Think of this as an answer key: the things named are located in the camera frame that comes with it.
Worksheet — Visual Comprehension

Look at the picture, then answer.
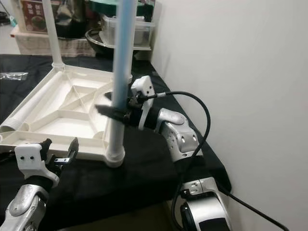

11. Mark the clear plastic container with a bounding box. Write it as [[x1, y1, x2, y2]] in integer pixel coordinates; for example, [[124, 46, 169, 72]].
[[101, 14, 157, 48]]

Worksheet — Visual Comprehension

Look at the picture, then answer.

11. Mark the black tablecloth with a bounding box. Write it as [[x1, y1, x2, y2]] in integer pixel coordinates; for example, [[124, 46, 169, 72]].
[[0, 54, 231, 228]]

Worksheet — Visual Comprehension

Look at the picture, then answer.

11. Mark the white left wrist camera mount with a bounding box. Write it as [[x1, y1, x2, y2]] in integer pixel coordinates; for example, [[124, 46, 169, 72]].
[[14, 143, 61, 188]]

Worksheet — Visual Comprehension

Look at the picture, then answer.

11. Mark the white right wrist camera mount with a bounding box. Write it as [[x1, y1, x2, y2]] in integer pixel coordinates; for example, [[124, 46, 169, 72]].
[[131, 76, 155, 130]]

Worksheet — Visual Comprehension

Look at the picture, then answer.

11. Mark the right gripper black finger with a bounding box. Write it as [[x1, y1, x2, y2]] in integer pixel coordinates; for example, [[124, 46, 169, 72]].
[[95, 104, 128, 124]]

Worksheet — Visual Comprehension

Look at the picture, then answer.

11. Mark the black shiny bag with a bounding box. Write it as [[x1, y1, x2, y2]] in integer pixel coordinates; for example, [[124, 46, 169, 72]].
[[55, 0, 90, 38]]

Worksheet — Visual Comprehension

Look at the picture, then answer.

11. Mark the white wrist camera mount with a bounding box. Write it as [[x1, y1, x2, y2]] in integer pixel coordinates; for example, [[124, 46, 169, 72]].
[[14, 143, 61, 188], [131, 76, 155, 130]]

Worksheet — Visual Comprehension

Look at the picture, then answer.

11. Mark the black wok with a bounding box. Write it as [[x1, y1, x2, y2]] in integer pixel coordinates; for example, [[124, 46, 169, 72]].
[[86, 28, 152, 56]]

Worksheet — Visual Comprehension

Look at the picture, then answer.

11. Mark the white plastic table top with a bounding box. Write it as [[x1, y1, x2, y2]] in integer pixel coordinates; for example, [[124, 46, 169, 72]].
[[0, 65, 126, 167]]

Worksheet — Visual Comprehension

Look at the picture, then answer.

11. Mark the green pot lid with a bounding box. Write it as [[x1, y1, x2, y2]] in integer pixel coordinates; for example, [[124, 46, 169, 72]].
[[89, 0, 152, 17]]

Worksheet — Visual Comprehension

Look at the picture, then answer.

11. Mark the patterned beige cloth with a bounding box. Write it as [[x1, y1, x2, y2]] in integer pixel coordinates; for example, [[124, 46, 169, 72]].
[[12, 26, 92, 57]]

